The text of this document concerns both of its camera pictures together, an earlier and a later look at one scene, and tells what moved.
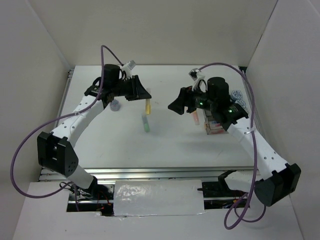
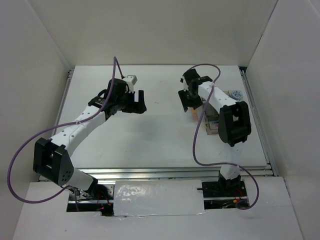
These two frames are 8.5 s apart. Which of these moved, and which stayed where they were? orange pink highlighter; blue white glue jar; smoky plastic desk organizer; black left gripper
Moved: black left gripper
Stayed: smoky plastic desk organizer; orange pink highlighter; blue white glue jar
